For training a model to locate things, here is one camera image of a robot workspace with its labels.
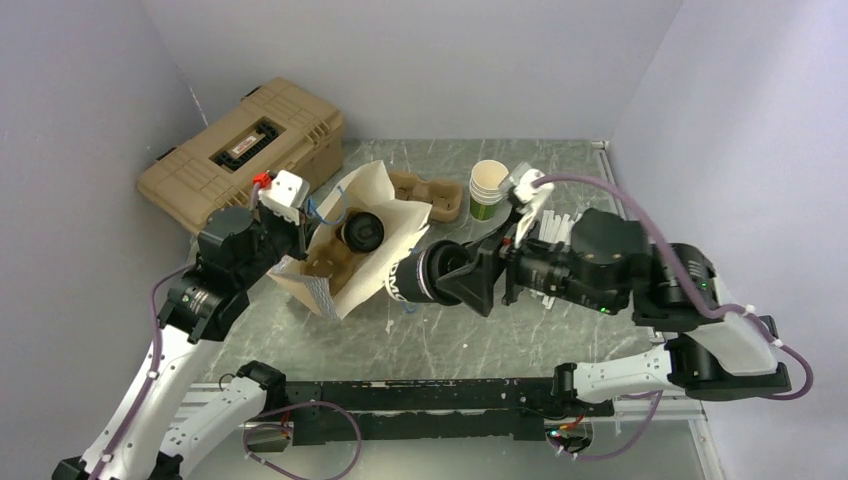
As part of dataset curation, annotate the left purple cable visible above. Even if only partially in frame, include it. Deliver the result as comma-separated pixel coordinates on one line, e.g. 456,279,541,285
89,185,364,480

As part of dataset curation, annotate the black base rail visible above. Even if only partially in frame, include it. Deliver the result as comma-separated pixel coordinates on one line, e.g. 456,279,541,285
218,360,598,446

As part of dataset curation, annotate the brown cardboard cup carrier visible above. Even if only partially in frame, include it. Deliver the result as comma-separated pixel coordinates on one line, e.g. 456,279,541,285
388,171,464,223

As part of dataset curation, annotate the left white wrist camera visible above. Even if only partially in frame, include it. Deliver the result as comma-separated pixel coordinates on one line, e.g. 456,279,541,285
250,170,311,226

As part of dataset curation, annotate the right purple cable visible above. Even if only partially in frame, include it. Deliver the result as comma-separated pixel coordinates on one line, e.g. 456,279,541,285
529,173,815,464

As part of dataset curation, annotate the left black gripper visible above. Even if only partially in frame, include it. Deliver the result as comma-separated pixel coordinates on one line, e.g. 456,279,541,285
236,197,322,287

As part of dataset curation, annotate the bundle of white straws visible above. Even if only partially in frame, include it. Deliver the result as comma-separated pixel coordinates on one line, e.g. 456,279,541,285
539,210,573,244

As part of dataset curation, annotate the stack of paper cups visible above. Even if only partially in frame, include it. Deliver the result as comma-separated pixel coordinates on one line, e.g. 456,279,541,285
469,159,509,221

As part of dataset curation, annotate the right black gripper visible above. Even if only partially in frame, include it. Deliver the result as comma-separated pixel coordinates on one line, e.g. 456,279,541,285
439,205,621,314

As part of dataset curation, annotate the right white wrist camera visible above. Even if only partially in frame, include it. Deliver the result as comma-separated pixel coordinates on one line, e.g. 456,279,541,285
499,162,554,249

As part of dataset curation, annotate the blue checkered paper bag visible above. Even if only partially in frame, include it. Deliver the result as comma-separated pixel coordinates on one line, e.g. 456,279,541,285
268,161,431,320

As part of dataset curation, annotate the purple cable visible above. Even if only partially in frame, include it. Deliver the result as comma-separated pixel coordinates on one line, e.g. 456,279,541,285
529,173,815,464
89,185,364,480

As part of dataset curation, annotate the tan plastic toolbox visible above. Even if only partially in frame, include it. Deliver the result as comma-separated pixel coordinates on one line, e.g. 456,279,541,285
137,77,345,234

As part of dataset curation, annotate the white paper coffee cup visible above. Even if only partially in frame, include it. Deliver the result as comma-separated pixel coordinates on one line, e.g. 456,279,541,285
384,253,433,303

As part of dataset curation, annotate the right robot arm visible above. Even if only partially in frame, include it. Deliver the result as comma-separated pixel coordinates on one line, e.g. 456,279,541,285
419,209,792,415

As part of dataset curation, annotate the single brown cup carrier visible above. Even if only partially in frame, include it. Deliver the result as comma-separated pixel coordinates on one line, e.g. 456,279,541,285
301,239,367,296

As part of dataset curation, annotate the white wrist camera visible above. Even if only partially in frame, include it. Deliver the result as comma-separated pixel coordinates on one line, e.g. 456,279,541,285
499,162,554,249
250,170,311,226

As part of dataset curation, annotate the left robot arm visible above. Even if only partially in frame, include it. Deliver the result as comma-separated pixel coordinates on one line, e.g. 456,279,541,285
52,205,317,479

